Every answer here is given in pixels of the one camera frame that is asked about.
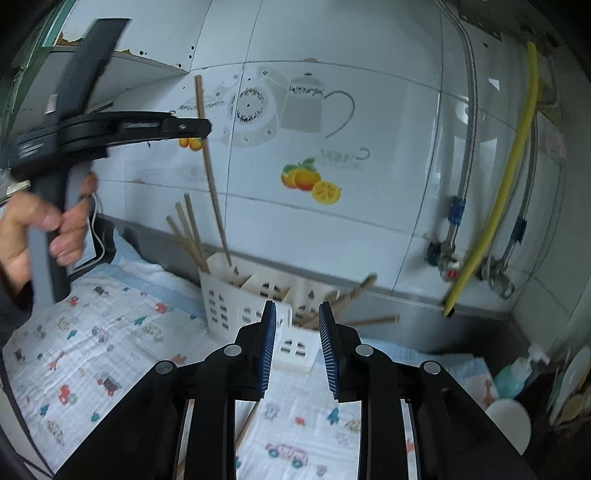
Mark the cream plastic utensil holder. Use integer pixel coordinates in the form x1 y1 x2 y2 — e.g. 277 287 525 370
198 251 342 374

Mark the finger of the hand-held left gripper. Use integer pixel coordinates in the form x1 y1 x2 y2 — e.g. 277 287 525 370
108 111 213 147

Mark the printed cartoon cloth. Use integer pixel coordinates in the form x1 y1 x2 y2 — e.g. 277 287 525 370
2 231 499 480

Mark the white cable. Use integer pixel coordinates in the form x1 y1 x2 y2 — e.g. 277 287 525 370
87 191 106 269

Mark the person's left hand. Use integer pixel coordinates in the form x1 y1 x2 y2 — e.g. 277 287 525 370
0 172 99 296

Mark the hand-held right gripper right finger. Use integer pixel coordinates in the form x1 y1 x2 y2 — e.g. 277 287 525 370
318 301 539 480

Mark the metal angle valve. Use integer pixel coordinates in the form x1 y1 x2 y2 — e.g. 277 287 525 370
427 240 462 281
482 256 515 299

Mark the wooden chopstick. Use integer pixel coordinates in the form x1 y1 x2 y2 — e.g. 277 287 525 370
194 75 233 268
235 404 259 455

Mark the yellow gas hose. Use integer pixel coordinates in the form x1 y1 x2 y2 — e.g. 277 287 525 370
442 41 540 319

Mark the teal soap dispenser bottle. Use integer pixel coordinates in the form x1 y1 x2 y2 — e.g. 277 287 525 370
493 344 550 400

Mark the wall cabinet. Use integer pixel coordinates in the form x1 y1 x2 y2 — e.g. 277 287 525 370
0 0 191 114

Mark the bunch of brown chopsticks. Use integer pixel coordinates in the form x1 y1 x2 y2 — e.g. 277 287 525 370
165 194 400 329

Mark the braided metal hose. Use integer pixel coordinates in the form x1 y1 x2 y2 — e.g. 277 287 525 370
501 111 542 278
434 0 477 259

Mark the white bowl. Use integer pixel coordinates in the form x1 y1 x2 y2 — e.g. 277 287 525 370
485 399 532 455

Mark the white plate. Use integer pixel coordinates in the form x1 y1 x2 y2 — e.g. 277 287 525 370
547 346 591 430

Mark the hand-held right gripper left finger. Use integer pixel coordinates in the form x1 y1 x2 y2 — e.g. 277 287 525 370
55 300 278 480

